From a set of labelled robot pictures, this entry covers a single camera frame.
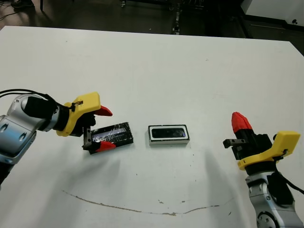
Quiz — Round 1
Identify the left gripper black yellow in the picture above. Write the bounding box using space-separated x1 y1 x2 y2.
56 92 116 153

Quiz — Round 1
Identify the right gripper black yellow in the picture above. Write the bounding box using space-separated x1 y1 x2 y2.
223 112 301 176

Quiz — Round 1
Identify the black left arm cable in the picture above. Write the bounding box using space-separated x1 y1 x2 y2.
0 89 83 112

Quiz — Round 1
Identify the glossy black box lid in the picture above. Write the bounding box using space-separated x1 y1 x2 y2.
87 122 134 155

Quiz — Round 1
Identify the black floor cable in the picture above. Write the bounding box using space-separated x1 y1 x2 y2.
0 10 18 21

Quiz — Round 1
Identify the white cabinet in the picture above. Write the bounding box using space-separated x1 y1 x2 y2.
241 0 304 24

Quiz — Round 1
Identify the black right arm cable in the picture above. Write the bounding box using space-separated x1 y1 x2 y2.
273 152 304 193

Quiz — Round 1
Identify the white-lined box base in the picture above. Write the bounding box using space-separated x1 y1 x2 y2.
147 123 190 146

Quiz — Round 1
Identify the black camera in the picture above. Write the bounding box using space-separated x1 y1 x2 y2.
152 128 186 139

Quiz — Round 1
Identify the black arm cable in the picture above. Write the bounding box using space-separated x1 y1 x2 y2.
273 152 304 193
0 89 83 112

